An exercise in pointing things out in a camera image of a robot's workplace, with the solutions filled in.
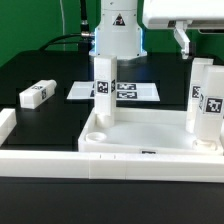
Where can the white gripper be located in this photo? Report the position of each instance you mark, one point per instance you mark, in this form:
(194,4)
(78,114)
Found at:
(196,14)

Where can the white desk top tray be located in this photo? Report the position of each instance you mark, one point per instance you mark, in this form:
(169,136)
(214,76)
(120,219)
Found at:
(142,131)

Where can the white fiducial marker sheet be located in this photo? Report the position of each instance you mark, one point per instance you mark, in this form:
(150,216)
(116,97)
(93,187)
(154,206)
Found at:
(125,91)

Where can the white U-shaped fence frame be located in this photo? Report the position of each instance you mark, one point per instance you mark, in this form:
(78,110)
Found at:
(99,165)

